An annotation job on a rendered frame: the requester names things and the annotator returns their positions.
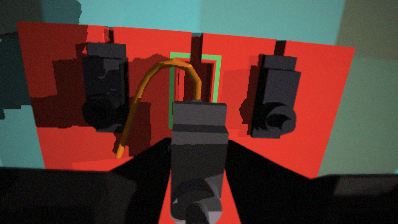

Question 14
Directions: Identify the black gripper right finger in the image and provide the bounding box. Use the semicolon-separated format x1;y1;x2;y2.
225;140;398;224

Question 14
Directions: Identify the grey micro servo with orange cable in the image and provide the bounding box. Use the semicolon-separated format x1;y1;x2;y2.
115;58;229;224

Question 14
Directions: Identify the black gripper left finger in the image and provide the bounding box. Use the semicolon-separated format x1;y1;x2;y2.
0;138;171;224

